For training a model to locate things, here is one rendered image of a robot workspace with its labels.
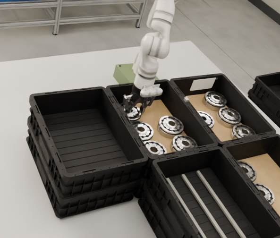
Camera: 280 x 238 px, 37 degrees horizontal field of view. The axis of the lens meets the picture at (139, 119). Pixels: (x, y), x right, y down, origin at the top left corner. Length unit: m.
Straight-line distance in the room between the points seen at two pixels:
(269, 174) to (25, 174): 0.93
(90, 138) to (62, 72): 0.59
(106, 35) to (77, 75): 1.77
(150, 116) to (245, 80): 2.22
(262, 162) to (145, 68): 0.61
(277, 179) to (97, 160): 0.71
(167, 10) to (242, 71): 2.53
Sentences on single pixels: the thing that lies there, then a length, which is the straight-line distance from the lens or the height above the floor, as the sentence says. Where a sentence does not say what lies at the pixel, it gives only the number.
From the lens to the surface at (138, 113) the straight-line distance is 1.69.
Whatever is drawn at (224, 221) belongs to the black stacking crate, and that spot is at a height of 0.83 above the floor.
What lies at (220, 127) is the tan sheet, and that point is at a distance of 1.83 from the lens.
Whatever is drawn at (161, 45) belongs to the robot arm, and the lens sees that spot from 1.49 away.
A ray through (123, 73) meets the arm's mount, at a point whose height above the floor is 0.77.
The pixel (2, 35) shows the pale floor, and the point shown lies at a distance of 3.60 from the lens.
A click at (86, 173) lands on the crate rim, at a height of 0.93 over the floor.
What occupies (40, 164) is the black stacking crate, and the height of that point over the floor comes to 0.75.
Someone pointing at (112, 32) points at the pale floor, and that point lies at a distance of 3.89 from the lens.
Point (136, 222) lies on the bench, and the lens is 1.54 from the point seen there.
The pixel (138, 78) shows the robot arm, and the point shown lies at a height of 1.03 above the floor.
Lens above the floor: 1.93
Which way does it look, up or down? 40 degrees down
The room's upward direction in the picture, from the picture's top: 18 degrees clockwise
